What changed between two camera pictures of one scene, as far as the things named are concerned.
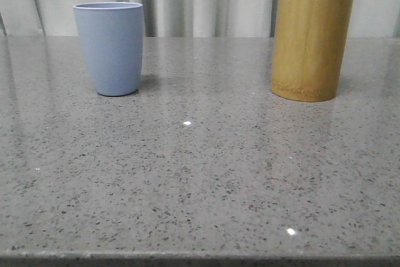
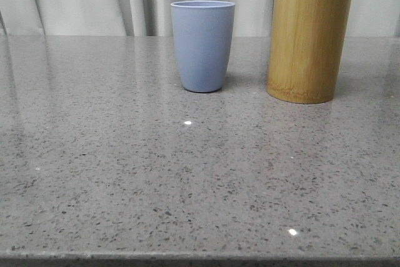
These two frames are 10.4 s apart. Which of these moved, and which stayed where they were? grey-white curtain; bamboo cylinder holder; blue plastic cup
Moved: blue plastic cup
Stayed: bamboo cylinder holder; grey-white curtain
